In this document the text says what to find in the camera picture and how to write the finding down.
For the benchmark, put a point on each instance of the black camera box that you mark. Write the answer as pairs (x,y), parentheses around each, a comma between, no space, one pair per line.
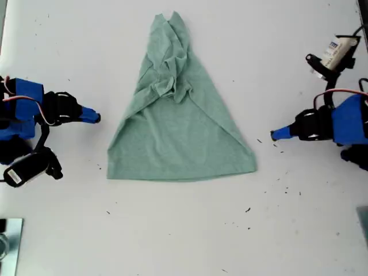
(27,169)

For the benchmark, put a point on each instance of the black camera stalk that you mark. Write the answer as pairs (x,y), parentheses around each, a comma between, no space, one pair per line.
(330,89)
(41,139)

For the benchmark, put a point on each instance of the beige labelled camera box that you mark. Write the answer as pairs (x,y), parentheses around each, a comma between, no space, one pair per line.
(339,51)

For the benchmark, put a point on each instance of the black clamp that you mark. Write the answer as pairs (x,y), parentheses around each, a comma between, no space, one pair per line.
(2,225)

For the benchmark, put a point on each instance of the green t-shirt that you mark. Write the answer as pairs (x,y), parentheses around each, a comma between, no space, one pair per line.
(178,143)

